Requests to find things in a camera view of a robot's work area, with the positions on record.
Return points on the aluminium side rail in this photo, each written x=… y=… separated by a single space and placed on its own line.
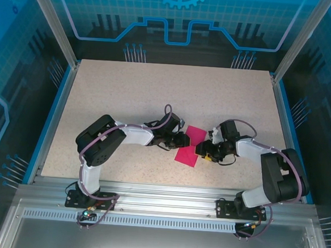
x=287 y=138
x=56 y=122

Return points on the shiny metal tray panel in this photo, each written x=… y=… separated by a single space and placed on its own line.
x=159 y=245

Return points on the aluminium frame post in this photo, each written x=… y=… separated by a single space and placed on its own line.
x=54 y=22
x=301 y=40

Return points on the pink square paper sheet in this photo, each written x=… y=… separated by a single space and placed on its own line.
x=196 y=134

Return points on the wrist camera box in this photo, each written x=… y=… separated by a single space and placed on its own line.
x=215 y=136
x=181 y=122

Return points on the small connector with green light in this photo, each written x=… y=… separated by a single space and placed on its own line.
x=252 y=225
x=88 y=213

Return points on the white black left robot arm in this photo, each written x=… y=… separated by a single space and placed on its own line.
x=136 y=134

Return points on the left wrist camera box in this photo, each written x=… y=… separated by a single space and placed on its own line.
x=181 y=122

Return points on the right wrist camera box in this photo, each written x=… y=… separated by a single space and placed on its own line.
x=215 y=136

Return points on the aluminium cross rail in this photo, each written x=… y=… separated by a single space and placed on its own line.
x=163 y=197

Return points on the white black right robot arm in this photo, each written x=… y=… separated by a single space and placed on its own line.
x=252 y=148

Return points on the blue edge strip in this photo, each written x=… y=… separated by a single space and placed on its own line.
x=294 y=138
x=48 y=121

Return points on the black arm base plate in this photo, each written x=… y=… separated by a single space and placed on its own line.
x=73 y=201
x=223 y=209

